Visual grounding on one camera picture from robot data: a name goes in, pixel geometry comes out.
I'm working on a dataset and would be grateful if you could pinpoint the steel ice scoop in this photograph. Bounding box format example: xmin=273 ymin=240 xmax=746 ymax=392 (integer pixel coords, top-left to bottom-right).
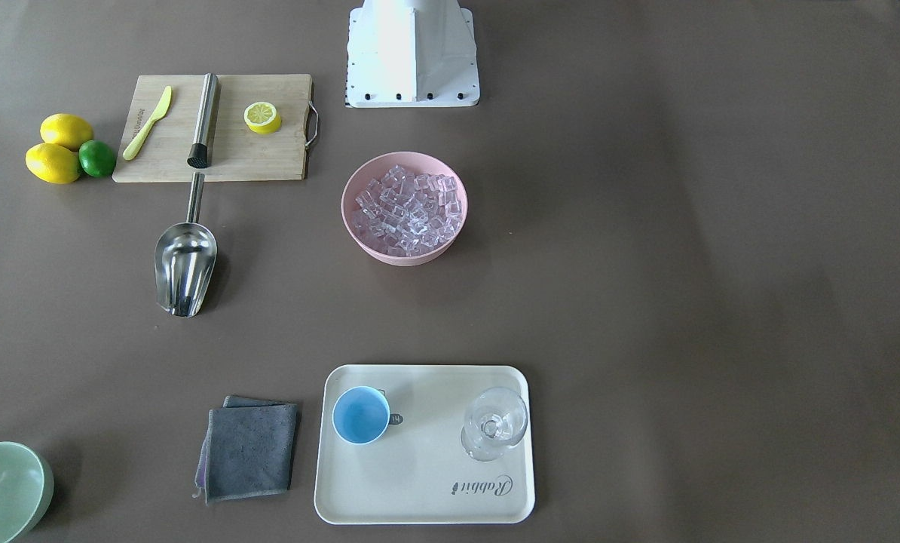
xmin=154 ymin=171 xmax=218 ymax=318

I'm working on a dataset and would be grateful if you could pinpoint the pink bowl of ice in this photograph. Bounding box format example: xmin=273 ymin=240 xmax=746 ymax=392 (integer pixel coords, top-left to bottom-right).
xmin=340 ymin=152 xmax=470 ymax=267

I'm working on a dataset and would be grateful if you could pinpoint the blue cup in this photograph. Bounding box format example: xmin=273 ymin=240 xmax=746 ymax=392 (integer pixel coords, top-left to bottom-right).
xmin=332 ymin=386 xmax=391 ymax=446

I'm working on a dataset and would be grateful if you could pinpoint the clear wine glass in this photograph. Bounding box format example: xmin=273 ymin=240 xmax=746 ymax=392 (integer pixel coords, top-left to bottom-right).
xmin=461 ymin=386 xmax=530 ymax=462

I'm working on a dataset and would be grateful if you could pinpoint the cream serving tray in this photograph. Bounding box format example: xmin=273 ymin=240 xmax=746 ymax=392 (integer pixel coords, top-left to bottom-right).
xmin=314 ymin=364 xmax=536 ymax=525

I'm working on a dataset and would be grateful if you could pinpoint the half lemon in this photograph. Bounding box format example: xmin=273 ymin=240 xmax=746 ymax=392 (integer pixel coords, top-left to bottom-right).
xmin=243 ymin=102 xmax=282 ymax=135

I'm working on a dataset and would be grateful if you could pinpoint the wooden cutting board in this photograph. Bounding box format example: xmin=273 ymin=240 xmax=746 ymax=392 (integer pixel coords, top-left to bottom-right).
xmin=112 ymin=73 xmax=314 ymax=183

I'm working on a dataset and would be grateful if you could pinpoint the grey folded cloth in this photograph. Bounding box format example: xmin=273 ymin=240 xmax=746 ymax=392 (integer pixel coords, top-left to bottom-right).
xmin=192 ymin=395 xmax=301 ymax=505

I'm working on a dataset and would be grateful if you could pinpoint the steel muddler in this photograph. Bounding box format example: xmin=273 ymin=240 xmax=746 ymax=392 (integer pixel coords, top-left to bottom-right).
xmin=187 ymin=73 xmax=219 ymax=169

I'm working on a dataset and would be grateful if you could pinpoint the yellow plastic knife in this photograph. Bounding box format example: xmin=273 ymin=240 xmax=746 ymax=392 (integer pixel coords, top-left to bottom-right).
xmin=122 ymin=86 xmax=173 ymax=161

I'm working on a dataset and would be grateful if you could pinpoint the green lime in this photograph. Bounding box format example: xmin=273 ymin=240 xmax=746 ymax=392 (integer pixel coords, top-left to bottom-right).
xmin=78 ymin=139 xmax=117 ymax=178

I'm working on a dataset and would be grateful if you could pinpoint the upper whole lemon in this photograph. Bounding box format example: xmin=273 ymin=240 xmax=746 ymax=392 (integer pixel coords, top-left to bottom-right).
xmin=39 ymin=113 xmax=94 ymax=152

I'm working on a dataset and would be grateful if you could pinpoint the whole lemon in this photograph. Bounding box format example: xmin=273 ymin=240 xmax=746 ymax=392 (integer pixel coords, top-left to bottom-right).
xmin=39 ymin=113 xmax=94 ymax=152
xmin=25 ymin=143 xmax=82 ymax=183

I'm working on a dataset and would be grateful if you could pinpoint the lower whole lemon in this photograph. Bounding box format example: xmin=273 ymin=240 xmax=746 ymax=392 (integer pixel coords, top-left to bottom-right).
xmin=25 ymin=143 xmax=82 ymax=183

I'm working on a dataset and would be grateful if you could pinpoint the green bowl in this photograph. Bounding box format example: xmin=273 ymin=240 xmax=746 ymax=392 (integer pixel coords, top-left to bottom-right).
xmin=0 ymin=441 xmax=54 ymax=542

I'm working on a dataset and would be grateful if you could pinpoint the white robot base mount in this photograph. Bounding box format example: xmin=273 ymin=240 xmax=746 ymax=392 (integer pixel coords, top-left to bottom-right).
xmin=344 ymin=1 xmax=481 ymax=108

